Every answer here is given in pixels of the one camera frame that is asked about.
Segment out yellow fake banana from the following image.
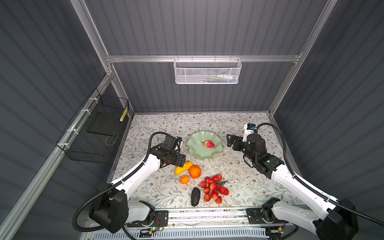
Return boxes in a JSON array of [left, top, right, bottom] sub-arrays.
[[175, 162, 194, 176]]

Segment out small fake tangerine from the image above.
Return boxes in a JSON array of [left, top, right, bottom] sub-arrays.
[[180, 175, 190, 185]]

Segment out large fake orange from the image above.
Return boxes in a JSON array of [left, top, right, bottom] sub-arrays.
[[189, 165, 202, 179]]

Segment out red fake strawberry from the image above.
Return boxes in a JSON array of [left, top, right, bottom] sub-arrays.
[[204, 140, 215, 149]]

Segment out dark fake avocado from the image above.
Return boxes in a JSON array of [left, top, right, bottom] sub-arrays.
[[191, 187, 201, 207]]

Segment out red fake grape bunch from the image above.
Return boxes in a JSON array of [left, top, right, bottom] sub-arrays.
[[198, 174, 229, 205]]

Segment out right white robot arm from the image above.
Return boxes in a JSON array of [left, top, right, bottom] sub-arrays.
[[227, 133, 359, 240]]

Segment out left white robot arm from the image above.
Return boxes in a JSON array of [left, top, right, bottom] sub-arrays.
[[89, 132, 186, 233]]

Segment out green scalloped fruit bowl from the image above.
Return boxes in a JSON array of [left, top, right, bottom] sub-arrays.
[[187, 131, 223, 160]]

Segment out yellow marker in basket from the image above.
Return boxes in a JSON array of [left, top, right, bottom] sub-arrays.
[[120, 108, 128, 122]]

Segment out black pad in basket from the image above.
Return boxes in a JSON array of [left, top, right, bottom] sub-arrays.
[[87, 112, 121, 137]]

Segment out items in white basket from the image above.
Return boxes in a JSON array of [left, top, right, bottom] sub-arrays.
[[195, 74, 238, 84]]

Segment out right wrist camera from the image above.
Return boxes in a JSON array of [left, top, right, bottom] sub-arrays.
[[243, 124, 258, 142]]

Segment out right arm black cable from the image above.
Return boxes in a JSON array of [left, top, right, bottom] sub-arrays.
[[256, 122, 384, 227]]

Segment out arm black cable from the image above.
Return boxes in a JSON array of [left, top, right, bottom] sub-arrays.
[[71, 131, 169, 233], [256, 122, 384, 227]]

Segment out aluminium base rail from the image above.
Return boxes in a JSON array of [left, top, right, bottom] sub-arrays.
[[86, 206, 331, 233]]

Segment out black wire basket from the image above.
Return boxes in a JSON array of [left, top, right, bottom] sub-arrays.
[[57, 89, 130, 164]]

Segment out white wire mesh basket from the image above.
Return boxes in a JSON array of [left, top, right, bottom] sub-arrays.
[[173, 57, 242, 85]]

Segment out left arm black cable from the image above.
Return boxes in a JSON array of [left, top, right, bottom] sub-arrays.
[[71, 131, 169, 233]]

